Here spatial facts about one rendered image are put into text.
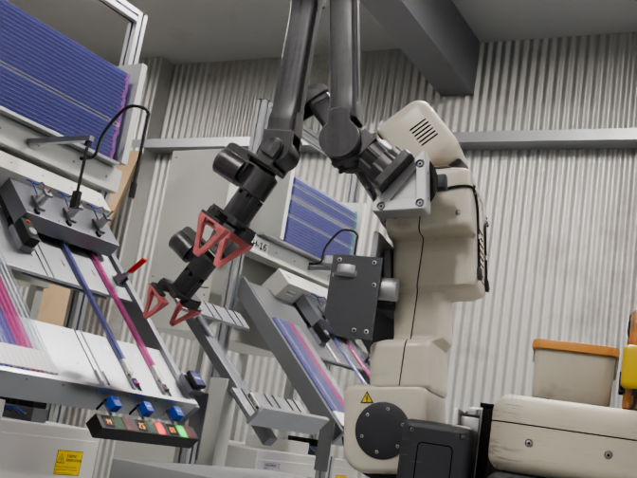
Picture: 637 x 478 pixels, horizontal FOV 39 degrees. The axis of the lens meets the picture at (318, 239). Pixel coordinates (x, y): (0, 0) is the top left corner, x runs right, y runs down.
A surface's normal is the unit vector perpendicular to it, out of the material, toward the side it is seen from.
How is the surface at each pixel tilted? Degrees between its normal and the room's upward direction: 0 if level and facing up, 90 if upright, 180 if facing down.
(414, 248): 90
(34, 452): 90
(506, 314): 90
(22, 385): 134
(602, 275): 90
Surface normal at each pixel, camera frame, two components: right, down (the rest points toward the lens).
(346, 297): -0.29, -0.25
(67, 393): 0.50, 0.68
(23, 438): 0.85, 0.02
